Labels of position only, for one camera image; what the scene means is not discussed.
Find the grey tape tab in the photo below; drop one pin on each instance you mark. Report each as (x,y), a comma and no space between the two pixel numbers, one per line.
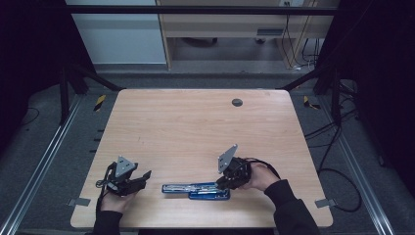
(79,202)
(325,203)

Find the grey round table grommet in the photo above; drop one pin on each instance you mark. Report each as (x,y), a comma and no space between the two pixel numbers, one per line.
(237,102)

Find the black frame strut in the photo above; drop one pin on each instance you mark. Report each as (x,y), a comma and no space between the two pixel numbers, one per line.
(336,98)
(64,98)

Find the white cabinet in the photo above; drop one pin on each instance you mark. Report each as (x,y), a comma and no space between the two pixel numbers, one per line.
(120,39)

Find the person's left hand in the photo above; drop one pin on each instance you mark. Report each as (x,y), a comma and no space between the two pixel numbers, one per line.
(115,203)

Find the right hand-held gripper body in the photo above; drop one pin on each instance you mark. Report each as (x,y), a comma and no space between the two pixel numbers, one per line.
(236,171)

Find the blue stapler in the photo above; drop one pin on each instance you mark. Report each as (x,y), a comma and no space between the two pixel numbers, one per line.
(202,195)

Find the yellow black tape strip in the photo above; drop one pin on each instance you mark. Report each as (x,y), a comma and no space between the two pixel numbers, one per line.
(100,103)

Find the aluminium floor rail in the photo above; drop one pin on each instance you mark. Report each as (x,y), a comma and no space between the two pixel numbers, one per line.
(362,176)
(42,163)

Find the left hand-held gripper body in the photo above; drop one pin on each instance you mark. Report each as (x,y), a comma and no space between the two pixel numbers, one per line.
(125,166)

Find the black frame crossbar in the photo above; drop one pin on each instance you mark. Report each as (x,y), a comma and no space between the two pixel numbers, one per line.
(195,9)

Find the person's right hand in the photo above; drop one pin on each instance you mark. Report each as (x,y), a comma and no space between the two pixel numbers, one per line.
(261,178)

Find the dark curtain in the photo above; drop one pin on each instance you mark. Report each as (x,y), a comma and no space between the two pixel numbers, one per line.
(381,81)
(29,65)

